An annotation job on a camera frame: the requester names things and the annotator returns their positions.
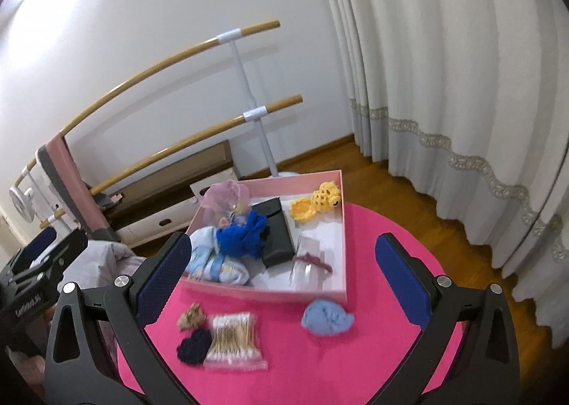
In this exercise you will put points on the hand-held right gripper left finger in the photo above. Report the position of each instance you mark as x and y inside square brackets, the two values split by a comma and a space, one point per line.
[164, 274]

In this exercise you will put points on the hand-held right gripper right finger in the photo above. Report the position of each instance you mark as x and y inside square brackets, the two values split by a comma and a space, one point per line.
[402, 280]

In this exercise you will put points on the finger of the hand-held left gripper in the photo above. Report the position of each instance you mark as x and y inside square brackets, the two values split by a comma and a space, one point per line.
[62, 256]
[38, 242]

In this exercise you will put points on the blue printed baby cloth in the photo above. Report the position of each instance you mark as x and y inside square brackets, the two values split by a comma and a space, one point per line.
[213, 267]

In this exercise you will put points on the brown scrunchie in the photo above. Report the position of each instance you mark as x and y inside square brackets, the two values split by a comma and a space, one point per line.
[191, 317]

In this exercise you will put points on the navy scrunchie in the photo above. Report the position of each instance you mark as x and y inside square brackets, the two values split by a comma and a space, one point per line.
[195, 345]

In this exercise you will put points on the royal blue cloth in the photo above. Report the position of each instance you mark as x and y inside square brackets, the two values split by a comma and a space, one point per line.
[242, 236]

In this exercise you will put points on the pastel ribbon hair bow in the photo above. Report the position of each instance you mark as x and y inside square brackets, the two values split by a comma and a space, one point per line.
[233, 218]

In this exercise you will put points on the clear packet with dark clip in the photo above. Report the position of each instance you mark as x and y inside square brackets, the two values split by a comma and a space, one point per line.
[311, 262]

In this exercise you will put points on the cotton swab packet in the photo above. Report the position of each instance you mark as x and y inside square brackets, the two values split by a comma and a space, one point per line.
[233, 338]

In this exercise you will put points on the pink organza bag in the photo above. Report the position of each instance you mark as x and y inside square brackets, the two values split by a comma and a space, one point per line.
[226, 196]

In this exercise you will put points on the pink cardboard box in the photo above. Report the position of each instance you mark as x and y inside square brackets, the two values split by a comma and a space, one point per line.
[266, 291]

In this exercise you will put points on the yellow crochet piece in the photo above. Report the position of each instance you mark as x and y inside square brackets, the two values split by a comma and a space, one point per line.
[320, 200]

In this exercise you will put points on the black pouch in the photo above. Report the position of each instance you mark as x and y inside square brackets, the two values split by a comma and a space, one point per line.
[275, 236]

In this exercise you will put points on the small white fan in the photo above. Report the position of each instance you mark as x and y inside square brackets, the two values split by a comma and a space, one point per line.
[21, 202]

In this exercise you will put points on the grey bed duvet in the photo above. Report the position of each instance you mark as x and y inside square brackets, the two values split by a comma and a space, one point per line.
[111, 256]

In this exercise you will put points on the white bench drawer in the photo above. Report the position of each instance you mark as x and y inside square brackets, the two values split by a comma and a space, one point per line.
[218, 180]
[151, 222]

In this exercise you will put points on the grey hanging cloth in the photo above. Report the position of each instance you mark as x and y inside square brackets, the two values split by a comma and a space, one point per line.
[55, 182]

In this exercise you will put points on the small pink grey object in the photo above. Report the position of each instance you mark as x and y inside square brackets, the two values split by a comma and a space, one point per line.
[106, 200]

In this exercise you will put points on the pink hanging mat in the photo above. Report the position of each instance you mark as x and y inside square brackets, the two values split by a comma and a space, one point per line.
[78, 182]

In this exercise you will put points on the round table, pink cloth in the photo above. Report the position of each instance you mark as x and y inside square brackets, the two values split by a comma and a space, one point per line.
[355, 369]

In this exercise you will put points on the low white drawer bench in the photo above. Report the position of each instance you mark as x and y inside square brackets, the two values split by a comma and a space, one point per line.
[178, 174]

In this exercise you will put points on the cream pleated curtain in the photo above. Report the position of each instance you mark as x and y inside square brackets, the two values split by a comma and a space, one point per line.
[444, 76]

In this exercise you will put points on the white barre post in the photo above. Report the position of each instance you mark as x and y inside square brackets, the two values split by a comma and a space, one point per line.
[249, 94]
[44, 200]

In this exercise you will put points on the wooden barre rail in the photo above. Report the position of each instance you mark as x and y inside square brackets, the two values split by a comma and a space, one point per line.
[146, 74]
[186, 142]

